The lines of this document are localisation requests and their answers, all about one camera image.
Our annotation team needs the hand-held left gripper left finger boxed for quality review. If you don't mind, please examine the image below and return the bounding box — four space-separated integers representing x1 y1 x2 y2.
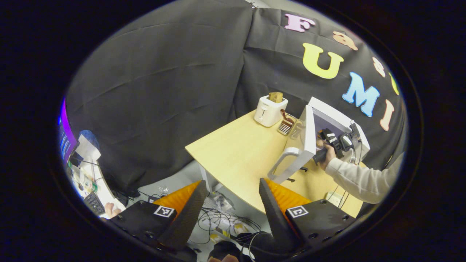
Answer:
109 180 209 251

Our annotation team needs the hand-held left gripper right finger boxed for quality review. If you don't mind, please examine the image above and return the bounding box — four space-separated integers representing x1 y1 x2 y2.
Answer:
259 178 359 253

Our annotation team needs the white microwave oven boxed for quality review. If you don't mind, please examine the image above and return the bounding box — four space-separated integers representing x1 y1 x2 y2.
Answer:
268 96 371 185

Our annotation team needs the white power strip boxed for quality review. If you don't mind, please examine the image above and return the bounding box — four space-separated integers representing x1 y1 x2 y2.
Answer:
208 215 234 233

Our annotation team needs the clear plastic bag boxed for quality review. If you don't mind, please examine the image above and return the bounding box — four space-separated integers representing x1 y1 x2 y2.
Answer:
209 192 234 211

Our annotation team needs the clear plastic holder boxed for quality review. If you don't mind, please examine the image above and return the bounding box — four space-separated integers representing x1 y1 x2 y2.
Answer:
289 118 305 140

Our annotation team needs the white table leg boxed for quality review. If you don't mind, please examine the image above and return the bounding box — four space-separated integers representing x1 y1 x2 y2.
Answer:
198 164 213 193

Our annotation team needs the white power socket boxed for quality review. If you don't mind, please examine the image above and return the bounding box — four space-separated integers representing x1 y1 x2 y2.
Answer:
326 192 343 208

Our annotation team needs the white toaster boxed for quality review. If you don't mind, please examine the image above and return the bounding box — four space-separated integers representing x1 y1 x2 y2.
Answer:
254 95 288 127

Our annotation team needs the white desk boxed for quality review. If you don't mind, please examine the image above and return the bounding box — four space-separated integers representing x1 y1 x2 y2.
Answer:
67 156 126 219

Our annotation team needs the black keyboard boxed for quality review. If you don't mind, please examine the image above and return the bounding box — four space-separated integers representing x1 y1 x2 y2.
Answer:
83 192 106 216

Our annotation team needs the white and blue bag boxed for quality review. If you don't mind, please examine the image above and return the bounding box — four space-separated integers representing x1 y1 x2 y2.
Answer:
75 130 102 162

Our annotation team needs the black backdrop cloth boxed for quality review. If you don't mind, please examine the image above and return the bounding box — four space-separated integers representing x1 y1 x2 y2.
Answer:
66 0 406 193

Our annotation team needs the computer monitor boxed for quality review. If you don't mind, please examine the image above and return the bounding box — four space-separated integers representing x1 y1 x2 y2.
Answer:
58 98 79 164

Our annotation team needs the tangle of black cables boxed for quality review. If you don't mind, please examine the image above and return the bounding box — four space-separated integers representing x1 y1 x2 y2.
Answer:
187 206 264 246

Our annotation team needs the metal wire holder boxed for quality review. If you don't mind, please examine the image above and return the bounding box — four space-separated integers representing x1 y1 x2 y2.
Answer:
277 114 297 136

